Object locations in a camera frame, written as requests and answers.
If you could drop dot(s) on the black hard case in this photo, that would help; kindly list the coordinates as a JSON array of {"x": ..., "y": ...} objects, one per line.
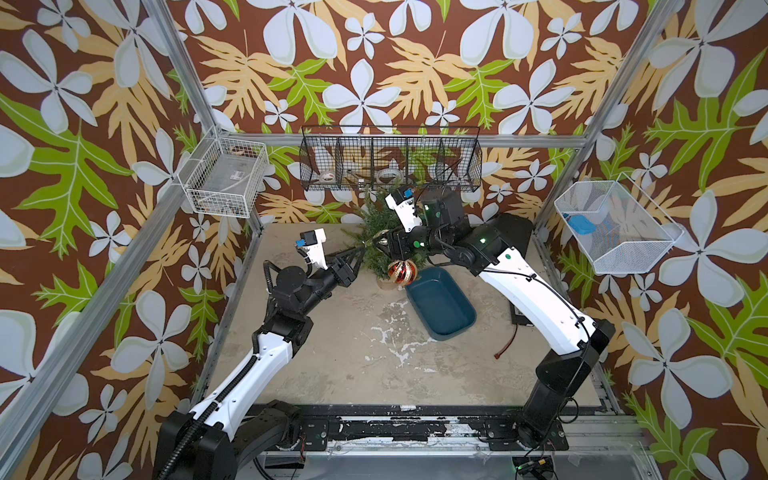
[{"x": 515, "y": 230}]

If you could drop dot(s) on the blue object in basket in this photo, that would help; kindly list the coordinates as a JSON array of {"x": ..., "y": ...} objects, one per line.
[{"x": 581, "y": 225}]

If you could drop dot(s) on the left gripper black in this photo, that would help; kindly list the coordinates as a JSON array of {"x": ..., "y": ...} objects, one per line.
[{"x": 339, "y": 272}]

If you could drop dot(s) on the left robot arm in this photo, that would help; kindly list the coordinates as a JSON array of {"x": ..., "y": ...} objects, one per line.
[{"x": 219, "y": 436}]

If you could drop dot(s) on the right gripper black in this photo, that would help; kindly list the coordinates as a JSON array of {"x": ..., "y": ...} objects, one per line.
[{"x": 398, "y": 238}]

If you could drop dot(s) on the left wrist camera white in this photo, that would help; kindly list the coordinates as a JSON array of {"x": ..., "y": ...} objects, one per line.
[{"x": 310, "y": 247}]

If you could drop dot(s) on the white wire basket left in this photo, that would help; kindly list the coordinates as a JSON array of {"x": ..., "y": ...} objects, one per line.
[{"x": 222, "y": 175}]

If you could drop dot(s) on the beige tree pot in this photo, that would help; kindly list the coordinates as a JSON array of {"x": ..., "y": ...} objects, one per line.
[{"x": 386, "y": 284}]

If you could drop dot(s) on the small green christmas tree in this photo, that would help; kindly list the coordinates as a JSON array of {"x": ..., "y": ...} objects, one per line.
[{"x": 375, "y": 217}]

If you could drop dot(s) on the black wire basket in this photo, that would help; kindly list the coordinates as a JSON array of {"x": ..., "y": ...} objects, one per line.
[{"x": 367, "y": 157}]

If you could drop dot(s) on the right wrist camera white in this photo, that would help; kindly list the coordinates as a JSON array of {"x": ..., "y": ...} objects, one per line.
[{"x": 402, "y": 202}]

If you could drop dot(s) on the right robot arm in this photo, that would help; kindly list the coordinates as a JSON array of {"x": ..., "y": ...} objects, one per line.
[{"x": 491, "y": 252}]

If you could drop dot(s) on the white mesh basket right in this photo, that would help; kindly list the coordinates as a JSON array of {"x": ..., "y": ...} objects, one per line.
[{"x": 633, "y": 232}]

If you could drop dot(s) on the red gold striped ornament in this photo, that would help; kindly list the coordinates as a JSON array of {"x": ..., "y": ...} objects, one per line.
[{"x": 402, "y": 272}]

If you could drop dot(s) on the teal plastic tray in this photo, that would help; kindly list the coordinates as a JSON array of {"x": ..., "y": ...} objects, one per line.
[{"x": 441, "y": 305}]

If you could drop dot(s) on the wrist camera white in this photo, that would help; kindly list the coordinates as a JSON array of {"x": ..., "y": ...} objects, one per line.
[
  {"x": 402, "y": 202},
  {"x": 310, "y": 247}
]

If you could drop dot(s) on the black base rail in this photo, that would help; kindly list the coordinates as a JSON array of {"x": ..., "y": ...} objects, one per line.
[{"x": 312, "y": 428}]

